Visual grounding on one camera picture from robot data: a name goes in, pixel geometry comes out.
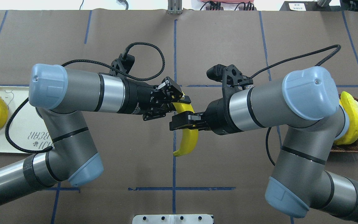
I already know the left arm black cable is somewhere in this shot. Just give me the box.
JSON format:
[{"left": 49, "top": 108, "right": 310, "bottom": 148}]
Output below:
[{"left": 5, "top": 42, "right": 166, "bottom": 154}]

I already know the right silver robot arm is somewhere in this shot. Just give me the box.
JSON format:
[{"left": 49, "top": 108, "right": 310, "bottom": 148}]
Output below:
[{"left": 170, "top": 64, "right": 358, "bottom": 223}]

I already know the silver aluminium frame post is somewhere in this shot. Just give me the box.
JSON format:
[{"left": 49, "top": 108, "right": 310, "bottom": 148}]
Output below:
[{"left": 167, "top": 0, "right": 183, "bottom": 15}]

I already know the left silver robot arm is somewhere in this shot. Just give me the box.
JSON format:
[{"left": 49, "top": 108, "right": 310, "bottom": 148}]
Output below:
[{"left": 0, "top": 62, "right": 190, "bottom": 205}]

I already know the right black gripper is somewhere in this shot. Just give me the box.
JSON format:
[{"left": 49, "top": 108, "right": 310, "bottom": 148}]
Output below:
[{"left": 170, "top": 100, "right": 238, "bottom": 136}]

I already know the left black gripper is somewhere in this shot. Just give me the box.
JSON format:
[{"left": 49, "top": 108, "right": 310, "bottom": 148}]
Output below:
[{"left": 125, "top": 77, "right": 191, "bottom": 121}]

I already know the white rectangular plate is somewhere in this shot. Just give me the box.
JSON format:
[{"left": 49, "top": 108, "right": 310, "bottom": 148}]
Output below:
[{"left": 0, "top": 86, "right": 53, "bottom": 153}]

